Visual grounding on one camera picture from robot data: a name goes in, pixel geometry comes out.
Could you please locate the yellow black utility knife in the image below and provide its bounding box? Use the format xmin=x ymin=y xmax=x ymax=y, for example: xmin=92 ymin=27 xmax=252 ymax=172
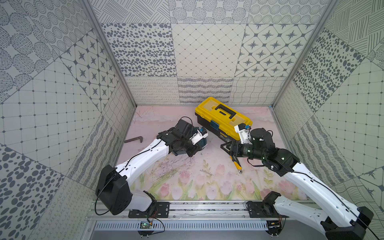
xmin=231 ymin=156 xmax=243 ymax=174

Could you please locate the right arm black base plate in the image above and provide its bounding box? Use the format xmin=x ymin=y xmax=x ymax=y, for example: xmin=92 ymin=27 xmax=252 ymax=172
xmin=246 ymin=201 xmax=280 ymax=218

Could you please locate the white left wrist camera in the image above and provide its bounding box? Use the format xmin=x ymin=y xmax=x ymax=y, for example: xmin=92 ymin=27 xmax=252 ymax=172
xmin=190 ymin=127 xmax=208 ymax=148

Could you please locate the steel nail pile centre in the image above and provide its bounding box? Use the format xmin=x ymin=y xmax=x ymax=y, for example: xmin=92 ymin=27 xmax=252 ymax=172
xmin=200 ymin=170 xmax=213 ymax=176

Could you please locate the white slotted cable duct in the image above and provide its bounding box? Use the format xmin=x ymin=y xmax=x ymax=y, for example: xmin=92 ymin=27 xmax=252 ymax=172
xmin=94 ymin=220 xmax=268 ymax=231

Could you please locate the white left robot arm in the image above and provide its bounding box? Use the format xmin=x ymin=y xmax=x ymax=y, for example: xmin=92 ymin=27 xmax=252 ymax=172
xmin=96 ymin=119 xmax=208 ymax=217

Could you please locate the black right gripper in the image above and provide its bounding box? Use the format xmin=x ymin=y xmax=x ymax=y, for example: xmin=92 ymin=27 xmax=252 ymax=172
xmin=220 ymin=140 xmax=266 ymax=161

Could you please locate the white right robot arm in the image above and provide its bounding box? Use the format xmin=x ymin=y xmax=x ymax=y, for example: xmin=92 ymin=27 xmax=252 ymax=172
xmin=221 ymin=126 xmax=374 ymax=240

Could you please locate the dark metal L-shaped wrench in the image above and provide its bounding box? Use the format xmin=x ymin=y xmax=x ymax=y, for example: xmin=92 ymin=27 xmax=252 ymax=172
xmin=124 ymin=136 xmax=144 ymax=144

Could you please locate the aluminium mounting rail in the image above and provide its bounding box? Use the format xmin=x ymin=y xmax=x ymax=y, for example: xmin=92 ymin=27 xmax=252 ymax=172
xmin=86 ymin=200 xmax=331 ymax=221

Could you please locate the teal plastic storage box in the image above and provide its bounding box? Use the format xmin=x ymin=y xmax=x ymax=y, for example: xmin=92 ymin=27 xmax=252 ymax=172
xmin=173 ymin=138 xmax=207 ymax=157

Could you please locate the yellow black toolbox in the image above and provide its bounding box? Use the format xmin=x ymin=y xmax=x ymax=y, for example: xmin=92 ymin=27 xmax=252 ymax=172
xmin=195 ymin=97 xmax=253 ymax=142

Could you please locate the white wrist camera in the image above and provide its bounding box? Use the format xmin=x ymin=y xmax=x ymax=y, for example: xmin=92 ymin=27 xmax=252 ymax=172
xmin=235 ymin=123 xmax=251 ymax=144
xmin=190 ymin=127 xmax=208 ymax=148

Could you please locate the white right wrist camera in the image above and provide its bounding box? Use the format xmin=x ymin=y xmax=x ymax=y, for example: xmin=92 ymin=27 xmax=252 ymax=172
xmin=235 ymin=123 xmax=251 ymax=144

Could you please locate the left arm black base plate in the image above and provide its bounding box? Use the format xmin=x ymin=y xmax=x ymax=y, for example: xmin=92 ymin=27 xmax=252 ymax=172
xmin=129 ymin=202 xmax=170 ymax=219

